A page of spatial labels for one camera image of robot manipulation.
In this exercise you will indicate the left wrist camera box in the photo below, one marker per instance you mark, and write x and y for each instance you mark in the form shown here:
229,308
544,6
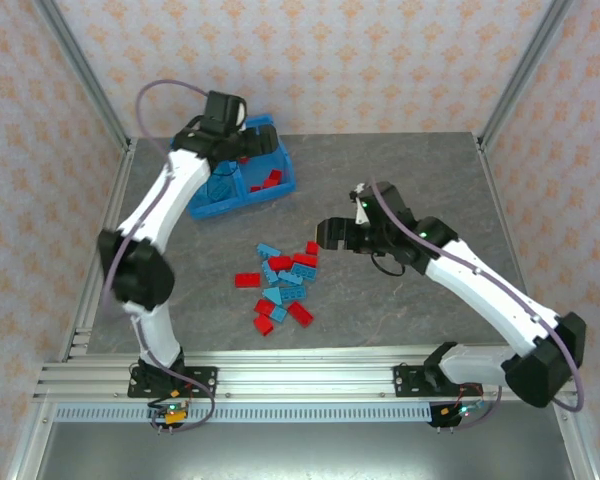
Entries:
220,112

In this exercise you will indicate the small blue lego brick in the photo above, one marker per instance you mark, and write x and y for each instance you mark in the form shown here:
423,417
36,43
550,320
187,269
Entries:
278,313

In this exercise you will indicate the small electronics board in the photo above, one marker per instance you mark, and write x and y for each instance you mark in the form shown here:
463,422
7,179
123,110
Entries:
452,412
172,414

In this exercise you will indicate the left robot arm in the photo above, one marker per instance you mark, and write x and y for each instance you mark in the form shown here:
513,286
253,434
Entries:
175,195

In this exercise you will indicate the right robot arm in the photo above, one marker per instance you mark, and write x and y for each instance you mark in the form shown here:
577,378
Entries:
485,295

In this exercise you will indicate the aluminium table side rail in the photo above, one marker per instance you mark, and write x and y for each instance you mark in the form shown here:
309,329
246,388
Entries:
505,215
115,200

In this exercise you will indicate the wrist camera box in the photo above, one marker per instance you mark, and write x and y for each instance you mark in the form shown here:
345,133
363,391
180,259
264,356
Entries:
390,200
220,112

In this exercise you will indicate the long blue lego brick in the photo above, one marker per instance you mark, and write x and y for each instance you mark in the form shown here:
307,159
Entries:
295,293
286,278
219,190
304,272

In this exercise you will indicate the aluminium frame post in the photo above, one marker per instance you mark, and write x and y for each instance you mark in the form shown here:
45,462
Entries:
83,65
528,65

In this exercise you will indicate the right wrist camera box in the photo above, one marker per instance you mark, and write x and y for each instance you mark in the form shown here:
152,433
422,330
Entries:
390,200

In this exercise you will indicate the long red lego brick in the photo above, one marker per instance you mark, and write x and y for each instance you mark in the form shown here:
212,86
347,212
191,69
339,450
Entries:
247,280
300,313
280,262
305,260
272,179

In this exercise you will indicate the aluminium frame leg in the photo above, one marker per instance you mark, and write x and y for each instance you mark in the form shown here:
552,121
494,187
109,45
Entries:
32,445
586,445

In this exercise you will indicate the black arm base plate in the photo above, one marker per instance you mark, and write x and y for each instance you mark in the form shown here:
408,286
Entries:
410,380
202,380

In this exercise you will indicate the wide aluminium base rail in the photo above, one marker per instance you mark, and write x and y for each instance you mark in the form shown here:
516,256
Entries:
305,375

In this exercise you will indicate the grey metal shelf panel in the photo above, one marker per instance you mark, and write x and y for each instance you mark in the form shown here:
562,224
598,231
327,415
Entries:
305,455

